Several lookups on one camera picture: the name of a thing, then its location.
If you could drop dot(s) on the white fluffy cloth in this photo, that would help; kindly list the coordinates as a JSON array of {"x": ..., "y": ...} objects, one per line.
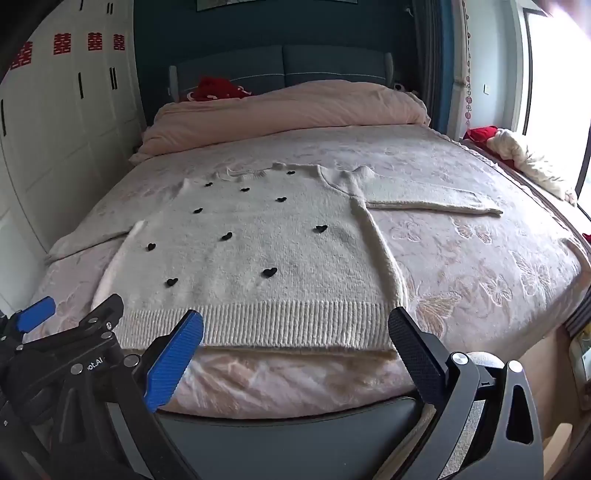
[{"x": 526, "y": 161}]

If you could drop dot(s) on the red pillow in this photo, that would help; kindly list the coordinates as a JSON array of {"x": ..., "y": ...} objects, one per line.
[{"x": 217, "y": 90}]

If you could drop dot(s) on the pink duvet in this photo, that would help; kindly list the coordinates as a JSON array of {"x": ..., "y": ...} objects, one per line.
[{"x": 286, "y": 110}]

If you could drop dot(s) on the white sweater with black hearts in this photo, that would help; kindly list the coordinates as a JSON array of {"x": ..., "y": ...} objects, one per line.
[{"x": 277, "y": 258}]

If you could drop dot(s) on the red cloth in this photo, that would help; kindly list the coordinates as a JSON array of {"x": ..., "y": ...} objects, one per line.
[{"x": 480, "y": 136}]

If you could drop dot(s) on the grey bed footboard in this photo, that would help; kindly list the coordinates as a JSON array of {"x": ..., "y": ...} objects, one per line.
[{"x": 286, "y": 447}]

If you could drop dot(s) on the red paper decoration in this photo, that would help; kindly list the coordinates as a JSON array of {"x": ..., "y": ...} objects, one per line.
[
  {"x": 119, "y": 41},
  {"x": 21, "y": 56},
  {"x": 62, "y": 44},
  {"x": 94, "y": 41}
]

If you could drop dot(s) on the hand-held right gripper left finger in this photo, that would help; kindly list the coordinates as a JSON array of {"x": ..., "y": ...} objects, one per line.
[{"x": 178, "y": 357}]

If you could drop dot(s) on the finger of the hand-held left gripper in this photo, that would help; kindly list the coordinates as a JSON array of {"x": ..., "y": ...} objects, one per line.
[
  {"x": 34, "y": 311},
  {"x": 104, "y": 314}
]

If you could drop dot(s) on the window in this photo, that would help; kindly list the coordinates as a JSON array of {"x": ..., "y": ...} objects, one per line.
[{"x": 558, "y": 69}]

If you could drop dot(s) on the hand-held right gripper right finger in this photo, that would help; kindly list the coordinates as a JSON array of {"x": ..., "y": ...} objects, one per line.
[{"x": 413, "y": 355}]

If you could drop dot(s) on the pink butterfly bed blanket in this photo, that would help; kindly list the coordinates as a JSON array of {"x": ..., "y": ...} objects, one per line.
[{"x": 461, "y": 258}]

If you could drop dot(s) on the white wardrobe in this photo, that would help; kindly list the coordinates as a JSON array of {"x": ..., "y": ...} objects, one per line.
[{"x": 60, "y": 138}]

